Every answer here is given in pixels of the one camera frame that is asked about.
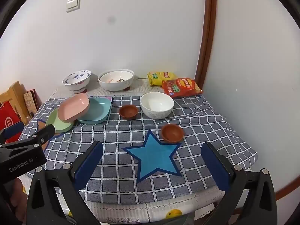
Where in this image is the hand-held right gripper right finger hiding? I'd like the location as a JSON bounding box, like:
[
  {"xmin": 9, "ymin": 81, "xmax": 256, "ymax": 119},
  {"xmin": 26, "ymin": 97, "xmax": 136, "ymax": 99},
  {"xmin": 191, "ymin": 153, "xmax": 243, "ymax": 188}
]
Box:
[{"xmin": 201, "ymin": 142, "xmax": 278, "ymax": 225}]

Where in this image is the yellow chip bag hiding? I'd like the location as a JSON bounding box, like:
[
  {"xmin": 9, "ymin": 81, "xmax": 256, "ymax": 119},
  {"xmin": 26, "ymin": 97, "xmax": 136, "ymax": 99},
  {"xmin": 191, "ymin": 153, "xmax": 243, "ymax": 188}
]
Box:
[{"xmin": 147, "ymin": 71, "xmax": 177, "ymax": 87}]

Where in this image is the grey checked tablecloth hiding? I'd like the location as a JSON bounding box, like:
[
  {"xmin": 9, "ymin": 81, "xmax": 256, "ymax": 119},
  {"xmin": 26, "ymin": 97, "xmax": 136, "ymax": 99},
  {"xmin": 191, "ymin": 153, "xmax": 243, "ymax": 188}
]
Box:
[{"xmin": 20, "ymin": 94, "xmax": 258, "ymax": 205}]

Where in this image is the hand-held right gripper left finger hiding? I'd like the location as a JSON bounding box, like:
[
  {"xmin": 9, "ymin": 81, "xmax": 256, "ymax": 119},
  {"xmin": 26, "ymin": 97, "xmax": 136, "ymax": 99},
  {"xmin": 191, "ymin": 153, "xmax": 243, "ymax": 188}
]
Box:
[{"xmin": 26, "ymin": 141, "xmax": 104, "ymax": 225}]

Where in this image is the light blue plate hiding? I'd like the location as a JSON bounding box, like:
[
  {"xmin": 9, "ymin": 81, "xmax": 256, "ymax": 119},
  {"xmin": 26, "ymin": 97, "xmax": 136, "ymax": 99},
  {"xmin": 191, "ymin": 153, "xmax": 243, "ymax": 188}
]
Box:
[{"xmin": 77, "ymin": 97, "xmax": 112, "ymax": 124}]

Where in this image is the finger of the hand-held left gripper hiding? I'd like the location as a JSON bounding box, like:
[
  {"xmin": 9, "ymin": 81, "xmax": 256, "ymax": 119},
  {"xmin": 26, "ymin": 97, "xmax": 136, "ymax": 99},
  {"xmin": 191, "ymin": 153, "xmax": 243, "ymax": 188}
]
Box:
[
  {"xmin": 0, "ymin": 122, "xmax": 25, "ymax": 144},
  {"xmin": 5, "ymin": 124, "xmax": 56, "ymax": 149}
]

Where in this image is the white light switch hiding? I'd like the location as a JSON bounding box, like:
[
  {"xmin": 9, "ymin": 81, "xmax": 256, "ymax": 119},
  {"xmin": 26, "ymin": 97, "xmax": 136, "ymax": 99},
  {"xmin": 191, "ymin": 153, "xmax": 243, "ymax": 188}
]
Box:
[{"xmin": 66, "ymin": 0, "xmax": 81, "ymax": 13}]

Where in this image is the person's left hand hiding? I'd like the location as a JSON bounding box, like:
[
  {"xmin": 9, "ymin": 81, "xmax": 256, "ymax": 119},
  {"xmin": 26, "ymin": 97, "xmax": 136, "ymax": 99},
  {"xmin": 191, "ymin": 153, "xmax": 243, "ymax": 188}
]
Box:
[{"xmin": 9, "ymin": 178, "xmax": 27, "ymax": 216}]

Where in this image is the white bowl with orange lettering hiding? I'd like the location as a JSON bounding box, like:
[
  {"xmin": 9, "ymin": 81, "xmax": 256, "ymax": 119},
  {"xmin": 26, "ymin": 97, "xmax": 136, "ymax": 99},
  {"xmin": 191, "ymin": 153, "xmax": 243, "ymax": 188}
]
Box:
[{"xmin": 100, "ymin": 70, "xmax": 134, "ymax": 84}]

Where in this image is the plain white bowl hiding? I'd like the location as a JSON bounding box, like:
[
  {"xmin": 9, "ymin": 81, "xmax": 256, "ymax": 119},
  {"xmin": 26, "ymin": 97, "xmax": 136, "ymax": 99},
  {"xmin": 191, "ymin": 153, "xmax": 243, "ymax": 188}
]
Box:
[{"xmin": 141, "ymin": 92, "xmax": 174, "ymax": 120}]

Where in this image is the brown cardboard box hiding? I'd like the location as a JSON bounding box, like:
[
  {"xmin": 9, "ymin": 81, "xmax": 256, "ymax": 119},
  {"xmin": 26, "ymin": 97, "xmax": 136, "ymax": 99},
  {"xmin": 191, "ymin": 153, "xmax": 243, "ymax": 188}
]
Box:
[{"xmin": 0, "ymin": 82, "xmax": 31, "ymax": 122}]

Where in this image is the red paper bag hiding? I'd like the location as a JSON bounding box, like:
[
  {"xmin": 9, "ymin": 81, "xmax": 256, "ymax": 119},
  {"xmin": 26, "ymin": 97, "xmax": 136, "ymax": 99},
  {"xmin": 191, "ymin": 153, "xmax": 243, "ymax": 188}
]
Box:
[{"xmin": 0, "ymin": 101, "xmax": 25, "ymax": 132}]

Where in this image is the small brown bowl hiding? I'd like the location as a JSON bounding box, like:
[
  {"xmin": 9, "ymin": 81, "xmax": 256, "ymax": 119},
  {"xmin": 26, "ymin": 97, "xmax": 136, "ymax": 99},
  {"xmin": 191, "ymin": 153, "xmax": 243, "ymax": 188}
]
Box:
[
  {"xmin": 161, "ymin": 124, "xmax": 185, "ymax": 143},
  {"xmin": 118, "ymin": 105, "xmax": 139, "ymax": 121}
]

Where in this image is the brown wooden door frame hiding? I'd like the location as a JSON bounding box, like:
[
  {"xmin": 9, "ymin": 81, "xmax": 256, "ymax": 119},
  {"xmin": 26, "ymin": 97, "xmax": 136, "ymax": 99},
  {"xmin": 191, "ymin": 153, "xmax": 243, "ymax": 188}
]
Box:
[{"xmin": 194, "ymin": 0, "xmax": 217, "ymax": 83}]

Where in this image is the white lemon bowl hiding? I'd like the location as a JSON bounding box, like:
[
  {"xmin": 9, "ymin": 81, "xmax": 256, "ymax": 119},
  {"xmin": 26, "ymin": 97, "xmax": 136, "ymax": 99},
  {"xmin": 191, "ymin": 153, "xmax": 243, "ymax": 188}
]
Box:
[{"xmin": 98, "ymin": 69, "xmax": 135, "ymax": 91}]

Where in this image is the pink plate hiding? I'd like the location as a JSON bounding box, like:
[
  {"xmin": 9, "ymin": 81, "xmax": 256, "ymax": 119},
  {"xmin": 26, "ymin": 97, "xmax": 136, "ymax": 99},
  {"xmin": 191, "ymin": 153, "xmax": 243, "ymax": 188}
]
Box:
[{"xmin": 58, "ymin": 94, "xmax": 90, "ymax": 123}]

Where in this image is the light green plate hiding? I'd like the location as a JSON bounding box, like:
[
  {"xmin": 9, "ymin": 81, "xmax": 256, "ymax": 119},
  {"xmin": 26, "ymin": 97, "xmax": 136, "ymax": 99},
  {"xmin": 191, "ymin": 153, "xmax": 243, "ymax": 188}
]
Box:
[{"xmin": 45, "ymin": 108, "xmax": 75, "ymax": 134}]

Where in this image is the orange chip bag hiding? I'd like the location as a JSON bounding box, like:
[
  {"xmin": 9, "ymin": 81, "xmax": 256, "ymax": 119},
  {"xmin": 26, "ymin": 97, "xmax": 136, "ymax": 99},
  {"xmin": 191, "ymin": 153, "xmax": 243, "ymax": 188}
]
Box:
[{"xmin": 162, "ymin": 78, "xmax": 204, "ymax": 98}]

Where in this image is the white fruit print tablecloth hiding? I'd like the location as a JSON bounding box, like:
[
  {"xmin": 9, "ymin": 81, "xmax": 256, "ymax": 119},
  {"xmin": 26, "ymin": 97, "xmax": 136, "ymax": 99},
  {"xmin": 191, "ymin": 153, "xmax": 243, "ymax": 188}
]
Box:
[{"xmin": 21, "ymin": 76, "xmax": 252, "ymax": 225}]

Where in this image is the blue patterned white bowl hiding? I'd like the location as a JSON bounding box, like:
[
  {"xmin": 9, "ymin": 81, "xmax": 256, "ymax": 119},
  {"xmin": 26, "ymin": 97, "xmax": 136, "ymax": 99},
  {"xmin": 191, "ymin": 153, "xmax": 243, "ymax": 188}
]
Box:
[{"xmin": 62, "ymin": 70, "xmax": 92, "ymax": 94}]

